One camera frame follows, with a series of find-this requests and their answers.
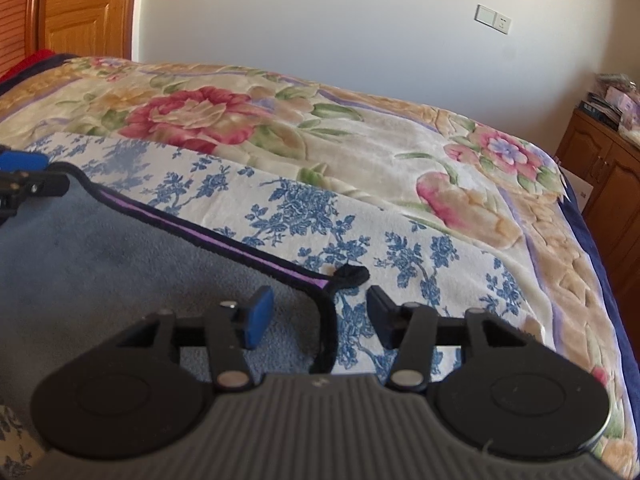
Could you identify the white wall switch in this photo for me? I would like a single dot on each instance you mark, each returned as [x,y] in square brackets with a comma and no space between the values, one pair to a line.
[493,19]

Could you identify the grey towel with purple trim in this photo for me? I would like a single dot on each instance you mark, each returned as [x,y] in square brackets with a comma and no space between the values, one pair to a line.
[125,270]

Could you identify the pile of boxes and packets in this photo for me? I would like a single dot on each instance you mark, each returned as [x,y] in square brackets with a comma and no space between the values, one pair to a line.
[616,105]

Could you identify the blue floral white sheet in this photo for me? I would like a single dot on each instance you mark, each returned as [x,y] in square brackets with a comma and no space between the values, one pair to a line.
[320,230]

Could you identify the red cloth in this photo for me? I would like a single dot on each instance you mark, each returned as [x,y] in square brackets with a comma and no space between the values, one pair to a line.
[30,62]

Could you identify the wooden door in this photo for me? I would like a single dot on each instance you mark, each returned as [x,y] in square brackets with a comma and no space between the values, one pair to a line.
[87,7]

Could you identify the wooden cabinet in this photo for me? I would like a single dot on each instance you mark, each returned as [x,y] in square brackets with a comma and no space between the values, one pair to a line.
[607,190]

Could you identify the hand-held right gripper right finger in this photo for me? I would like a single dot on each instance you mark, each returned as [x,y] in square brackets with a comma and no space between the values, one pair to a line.
[381,316]

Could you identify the floral plush blanket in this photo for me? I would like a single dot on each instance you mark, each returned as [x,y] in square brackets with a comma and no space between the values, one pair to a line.
[380,135]

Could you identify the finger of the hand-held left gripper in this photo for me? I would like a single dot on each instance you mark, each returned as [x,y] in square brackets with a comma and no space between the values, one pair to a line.
[25,180]

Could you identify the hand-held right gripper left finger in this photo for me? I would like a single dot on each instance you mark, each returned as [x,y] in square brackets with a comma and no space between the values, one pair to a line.
[259,315]

